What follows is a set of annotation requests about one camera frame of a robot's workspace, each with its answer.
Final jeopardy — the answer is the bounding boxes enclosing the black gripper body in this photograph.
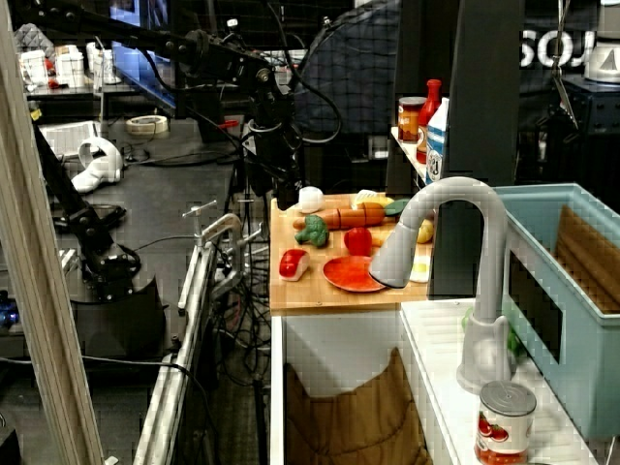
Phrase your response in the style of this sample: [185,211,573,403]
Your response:
[243,113,305,194]

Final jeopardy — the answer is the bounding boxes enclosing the red and white toy sushi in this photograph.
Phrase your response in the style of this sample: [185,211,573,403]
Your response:
[278,248,312,282]

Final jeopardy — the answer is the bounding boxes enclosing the orange toy plate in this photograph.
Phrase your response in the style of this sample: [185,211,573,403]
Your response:
[322,255,388,294]

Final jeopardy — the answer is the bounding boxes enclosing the white toy egg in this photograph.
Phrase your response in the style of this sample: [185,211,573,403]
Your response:
[297,186,325,214]

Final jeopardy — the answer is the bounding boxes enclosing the green toy broccoli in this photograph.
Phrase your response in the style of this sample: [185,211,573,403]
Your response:
[294,214,331,247]

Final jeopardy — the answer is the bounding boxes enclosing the orange sliced toy carrot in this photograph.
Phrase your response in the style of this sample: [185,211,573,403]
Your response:
[293,201,388,232]

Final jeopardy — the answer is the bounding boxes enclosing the metal C-clamp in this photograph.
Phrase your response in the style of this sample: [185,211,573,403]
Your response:
[181,199,265,301]

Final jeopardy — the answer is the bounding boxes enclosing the yellow toy banana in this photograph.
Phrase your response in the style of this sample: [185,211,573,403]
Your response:
[352,193,396,209]

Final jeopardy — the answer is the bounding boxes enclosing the red toy tomato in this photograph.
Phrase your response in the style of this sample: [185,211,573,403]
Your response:
[344,227,374,257]

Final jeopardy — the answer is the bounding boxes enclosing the green toy carrot leaves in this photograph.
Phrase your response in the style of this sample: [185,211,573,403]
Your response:
[383,198,411,219]

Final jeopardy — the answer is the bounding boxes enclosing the roll of masking tape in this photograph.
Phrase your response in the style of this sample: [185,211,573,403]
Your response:
[125,114,171,138]

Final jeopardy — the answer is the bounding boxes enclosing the toy beans can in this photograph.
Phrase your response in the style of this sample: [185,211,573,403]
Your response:
[398,96,428,144]

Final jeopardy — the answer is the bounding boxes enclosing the toy milk carton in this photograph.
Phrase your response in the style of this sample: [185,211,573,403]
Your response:
[424,96,450,185]

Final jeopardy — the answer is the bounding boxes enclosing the red toy ketchup bottle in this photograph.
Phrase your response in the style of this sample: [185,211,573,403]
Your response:
[416,78,444,166]

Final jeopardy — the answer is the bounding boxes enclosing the toy fried egg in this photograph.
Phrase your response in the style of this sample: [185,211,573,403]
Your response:
[409,255,431,284]

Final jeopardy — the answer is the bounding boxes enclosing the white toy sink counter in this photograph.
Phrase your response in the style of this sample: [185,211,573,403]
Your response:
[269,297,602,465]

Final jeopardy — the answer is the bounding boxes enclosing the grey toy faucet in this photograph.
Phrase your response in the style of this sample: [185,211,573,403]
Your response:
[369,176,517,394]

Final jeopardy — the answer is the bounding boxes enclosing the computer monitor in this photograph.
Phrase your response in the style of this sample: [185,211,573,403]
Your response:
[108,0,178,110]

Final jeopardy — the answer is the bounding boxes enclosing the white VR controller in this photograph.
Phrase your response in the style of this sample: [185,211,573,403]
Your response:
[71,137,124,194]

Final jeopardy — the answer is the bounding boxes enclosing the white keyboard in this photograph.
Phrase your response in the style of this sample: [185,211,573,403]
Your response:
[38,120,102,157]

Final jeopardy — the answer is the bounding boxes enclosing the black toy kitchen shelf unit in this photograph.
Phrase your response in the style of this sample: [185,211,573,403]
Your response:
[385,0,527,299]

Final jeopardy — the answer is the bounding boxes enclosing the white plastic container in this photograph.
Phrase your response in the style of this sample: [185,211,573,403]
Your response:
[54,44,87,89]

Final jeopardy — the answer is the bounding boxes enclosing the light blue plastic bin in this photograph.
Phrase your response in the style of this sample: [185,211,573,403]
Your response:
[492,181,620,443]

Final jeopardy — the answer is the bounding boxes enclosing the toy tomato can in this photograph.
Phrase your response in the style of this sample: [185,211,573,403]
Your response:
[474,380,539,465]

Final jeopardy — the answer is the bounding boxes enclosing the black cable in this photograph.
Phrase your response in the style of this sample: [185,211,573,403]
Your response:
[270,0,344,145]

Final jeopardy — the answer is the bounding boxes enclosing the aluminium frame rail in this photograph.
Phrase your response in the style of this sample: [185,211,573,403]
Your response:
[133,239,217,465]

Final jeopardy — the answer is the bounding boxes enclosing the wooden post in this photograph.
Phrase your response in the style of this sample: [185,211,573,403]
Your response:
[0,0,106,465]

